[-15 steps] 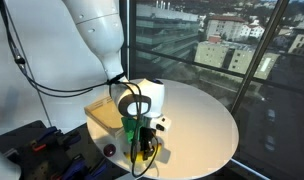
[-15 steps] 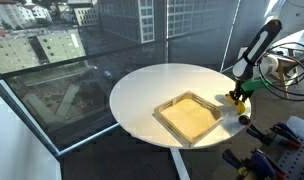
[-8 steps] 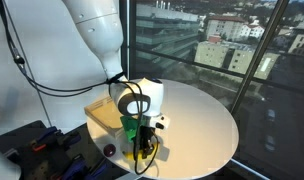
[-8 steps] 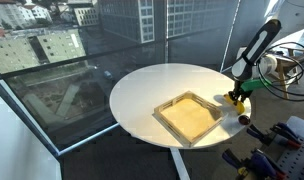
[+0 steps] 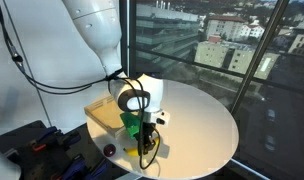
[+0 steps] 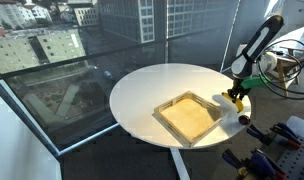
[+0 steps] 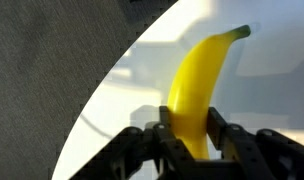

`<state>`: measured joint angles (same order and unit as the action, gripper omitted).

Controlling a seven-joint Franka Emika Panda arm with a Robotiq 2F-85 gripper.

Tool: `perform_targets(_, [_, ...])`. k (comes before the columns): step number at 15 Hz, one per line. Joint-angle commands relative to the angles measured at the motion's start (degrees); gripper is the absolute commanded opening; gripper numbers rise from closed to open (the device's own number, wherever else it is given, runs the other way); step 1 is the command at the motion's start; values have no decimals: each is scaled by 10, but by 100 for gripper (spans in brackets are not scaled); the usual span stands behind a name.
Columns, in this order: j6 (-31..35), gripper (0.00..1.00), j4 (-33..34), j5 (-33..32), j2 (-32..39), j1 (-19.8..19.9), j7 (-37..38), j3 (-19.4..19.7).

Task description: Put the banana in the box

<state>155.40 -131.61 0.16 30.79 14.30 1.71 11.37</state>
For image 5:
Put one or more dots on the yellow banana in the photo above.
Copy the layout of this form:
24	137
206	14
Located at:
132	151

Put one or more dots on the window mullion bar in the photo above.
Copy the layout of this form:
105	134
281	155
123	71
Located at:
260	50

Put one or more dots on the white rounded object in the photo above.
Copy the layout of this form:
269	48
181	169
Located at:
5	166

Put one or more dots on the dark horizontal window rail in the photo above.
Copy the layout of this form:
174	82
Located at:
198	65

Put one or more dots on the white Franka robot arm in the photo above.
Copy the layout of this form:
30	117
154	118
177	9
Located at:
98	33

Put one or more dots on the dark red plum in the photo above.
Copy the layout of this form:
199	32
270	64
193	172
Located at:
109	150

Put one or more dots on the blue clamp with orange tips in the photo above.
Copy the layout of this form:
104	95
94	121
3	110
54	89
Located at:
82	168

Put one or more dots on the shallow wooden tray box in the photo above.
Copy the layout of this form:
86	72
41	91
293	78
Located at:
105	115

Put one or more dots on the blue black clamp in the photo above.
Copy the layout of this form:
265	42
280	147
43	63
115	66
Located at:
55	138

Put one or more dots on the white table leg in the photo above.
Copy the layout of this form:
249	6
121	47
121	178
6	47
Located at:
132	176

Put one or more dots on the window corner post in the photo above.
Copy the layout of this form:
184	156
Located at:
128	33

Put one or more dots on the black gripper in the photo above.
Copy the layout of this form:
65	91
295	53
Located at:
149	131

